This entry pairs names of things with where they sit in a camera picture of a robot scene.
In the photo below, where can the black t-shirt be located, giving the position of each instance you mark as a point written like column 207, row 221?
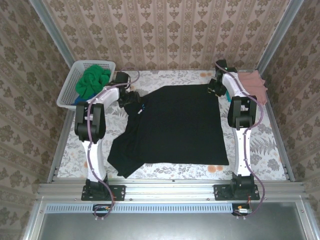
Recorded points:
column 175, row 125

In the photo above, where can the white plastic lattice basket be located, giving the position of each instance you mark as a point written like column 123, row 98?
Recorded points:
column 67, row 85

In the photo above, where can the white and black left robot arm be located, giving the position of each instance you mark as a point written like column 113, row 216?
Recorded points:
column 95, row 160

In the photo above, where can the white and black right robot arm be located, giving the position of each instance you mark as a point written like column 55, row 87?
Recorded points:
column 241, row 160

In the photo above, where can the teal folded t-shirt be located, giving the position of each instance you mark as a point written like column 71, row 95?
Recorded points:
column 228, row 97

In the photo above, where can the pink folded t-shirt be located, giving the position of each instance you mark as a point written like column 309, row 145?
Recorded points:
column 255, row 85

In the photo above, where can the green t-shirt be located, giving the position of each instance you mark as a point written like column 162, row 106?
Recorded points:
column 90, row 82

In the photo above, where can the blue t-shirt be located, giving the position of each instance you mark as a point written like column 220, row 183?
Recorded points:
column 81, row 100

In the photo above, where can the white floral tablecloth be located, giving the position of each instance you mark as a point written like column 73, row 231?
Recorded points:
column 265, row 150

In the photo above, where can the grey metal sheet panel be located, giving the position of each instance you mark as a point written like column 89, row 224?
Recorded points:
column 162, row 227

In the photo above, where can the aluminium corner post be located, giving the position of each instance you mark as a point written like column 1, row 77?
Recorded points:
column 57, row 37
column 277, row 37

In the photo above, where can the aluminium table side rail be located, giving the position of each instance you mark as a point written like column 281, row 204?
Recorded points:
column 56, row 160
column 282, row 150

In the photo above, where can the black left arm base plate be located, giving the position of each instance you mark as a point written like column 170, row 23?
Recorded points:
column 117, row 192

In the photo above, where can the aluminium front frame rail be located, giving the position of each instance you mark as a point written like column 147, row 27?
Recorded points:
column 170, row 190

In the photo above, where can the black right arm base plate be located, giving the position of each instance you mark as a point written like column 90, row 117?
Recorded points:
column 220, row 192

